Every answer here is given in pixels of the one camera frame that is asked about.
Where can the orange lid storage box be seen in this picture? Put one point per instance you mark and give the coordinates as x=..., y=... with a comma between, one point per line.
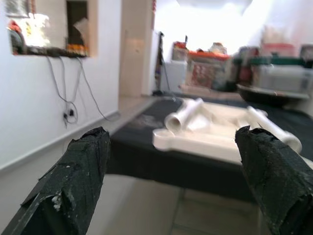
x=203, y=73

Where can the white plastic bag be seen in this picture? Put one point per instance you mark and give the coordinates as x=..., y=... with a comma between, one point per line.
x=38, y=29

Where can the black wall plug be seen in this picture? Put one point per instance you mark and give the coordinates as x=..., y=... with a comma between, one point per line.
x=71, y=113

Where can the white plastic table leg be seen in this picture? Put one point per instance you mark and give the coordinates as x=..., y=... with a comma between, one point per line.
x=183, y=115
x=259, y=115

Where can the clear plastic container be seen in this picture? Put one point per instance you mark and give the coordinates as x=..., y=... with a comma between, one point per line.
x=283, y=78

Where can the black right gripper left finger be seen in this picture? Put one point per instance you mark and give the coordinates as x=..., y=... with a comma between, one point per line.
x=66, y=186

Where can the clear box red rim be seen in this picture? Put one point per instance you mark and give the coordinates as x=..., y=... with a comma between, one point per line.
x=276, y=41

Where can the black wok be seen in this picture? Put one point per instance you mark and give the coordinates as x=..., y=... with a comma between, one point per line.
x=259, y=98

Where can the white plastic table top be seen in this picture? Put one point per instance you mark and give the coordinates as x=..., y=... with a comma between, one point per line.
x=207, y=144

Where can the black tablecloth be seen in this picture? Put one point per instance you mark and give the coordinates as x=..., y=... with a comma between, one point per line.
x=137, y=149

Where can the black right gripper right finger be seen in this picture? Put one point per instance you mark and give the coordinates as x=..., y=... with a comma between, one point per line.
x=276, y=186

